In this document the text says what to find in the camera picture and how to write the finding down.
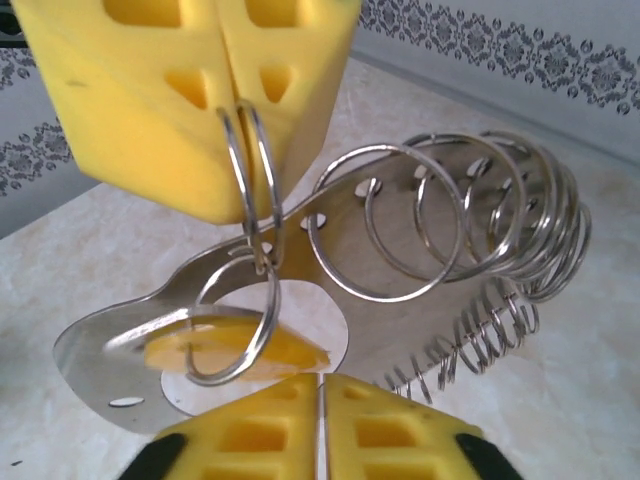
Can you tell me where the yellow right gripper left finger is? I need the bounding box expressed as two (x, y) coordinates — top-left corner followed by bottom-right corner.
(117, 372), (322, 480)

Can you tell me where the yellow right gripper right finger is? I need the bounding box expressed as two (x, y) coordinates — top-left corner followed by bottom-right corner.
(322, 373), (527, 480)

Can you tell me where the key with yellow tag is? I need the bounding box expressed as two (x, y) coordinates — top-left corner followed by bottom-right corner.
(143, 259), (335, 387)

